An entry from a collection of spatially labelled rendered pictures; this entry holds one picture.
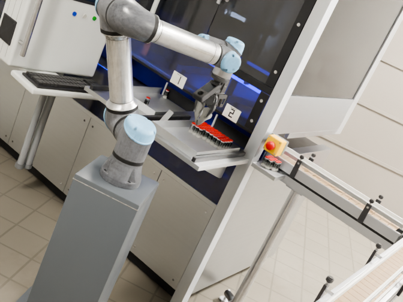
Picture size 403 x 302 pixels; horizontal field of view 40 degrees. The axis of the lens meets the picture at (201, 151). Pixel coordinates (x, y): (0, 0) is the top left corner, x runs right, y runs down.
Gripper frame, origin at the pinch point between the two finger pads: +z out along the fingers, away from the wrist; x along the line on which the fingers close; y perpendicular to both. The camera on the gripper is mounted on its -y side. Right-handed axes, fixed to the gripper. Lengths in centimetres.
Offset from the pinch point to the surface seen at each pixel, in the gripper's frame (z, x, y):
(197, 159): 12.5, -7.7, -1.3
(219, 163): 14.1, -10.4, 13.0
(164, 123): 12.0, 20.0, 9.4
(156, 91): 13, 54, 42
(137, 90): 13, 54, 28
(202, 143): 13.9, 5.3, 20.6
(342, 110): -12, -12, 121
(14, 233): 102, 69, -4
